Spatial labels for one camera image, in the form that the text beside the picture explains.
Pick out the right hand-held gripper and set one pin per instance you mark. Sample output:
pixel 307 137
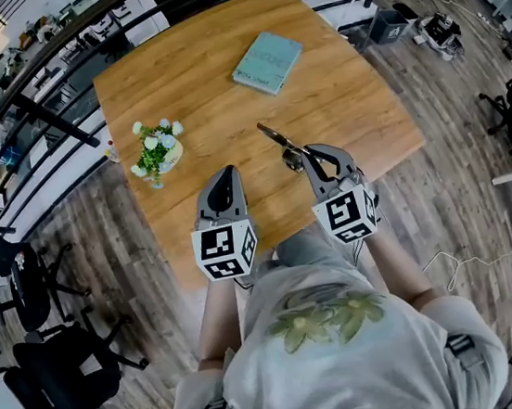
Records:
pixel 346 215

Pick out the person's left forearm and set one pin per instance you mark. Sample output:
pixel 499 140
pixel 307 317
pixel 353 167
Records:
pixel 217 316

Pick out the person's right forearm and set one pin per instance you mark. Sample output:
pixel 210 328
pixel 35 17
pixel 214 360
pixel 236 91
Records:
pixel 398 269

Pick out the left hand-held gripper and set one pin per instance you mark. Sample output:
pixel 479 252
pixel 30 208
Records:
pixel 222 250

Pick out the dark blue bin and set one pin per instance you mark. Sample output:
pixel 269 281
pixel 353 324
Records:
pixel 389 24

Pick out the person's grey trousers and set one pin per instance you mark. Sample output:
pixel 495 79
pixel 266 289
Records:
pixel 310 245

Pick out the person's white printed shirt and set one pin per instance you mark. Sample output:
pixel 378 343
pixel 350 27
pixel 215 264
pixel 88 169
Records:
pixel 334 375

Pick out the small bottle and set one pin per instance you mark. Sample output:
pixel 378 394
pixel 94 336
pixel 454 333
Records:
pixel 112 153

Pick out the large black office chair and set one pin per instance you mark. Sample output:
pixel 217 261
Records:
pixel 59 379

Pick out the metal object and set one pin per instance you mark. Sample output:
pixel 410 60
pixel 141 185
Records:
pixel 275 135

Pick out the potted plant with pale flowers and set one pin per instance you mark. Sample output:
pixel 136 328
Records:
pixel 157 151

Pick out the black office chair with sticker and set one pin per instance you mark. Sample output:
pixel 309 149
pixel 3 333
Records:
pixel 29 294

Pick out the teal book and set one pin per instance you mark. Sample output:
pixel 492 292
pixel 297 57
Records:
pixel 267 61

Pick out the wooden table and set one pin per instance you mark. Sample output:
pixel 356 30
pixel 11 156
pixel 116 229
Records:
pixel 225 109

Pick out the black metal railing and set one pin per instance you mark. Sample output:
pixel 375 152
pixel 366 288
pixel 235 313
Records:
pixel 55 118

